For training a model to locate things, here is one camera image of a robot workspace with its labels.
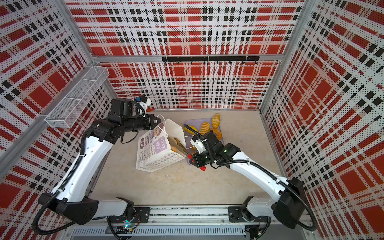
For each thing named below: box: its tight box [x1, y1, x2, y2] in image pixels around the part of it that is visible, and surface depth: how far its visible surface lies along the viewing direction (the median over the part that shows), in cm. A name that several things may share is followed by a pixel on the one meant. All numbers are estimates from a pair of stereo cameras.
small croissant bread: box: [211, 113, 221, 129], surface depth 110 cm
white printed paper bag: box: [136, 118, 186, 173], surface depth 80 cm
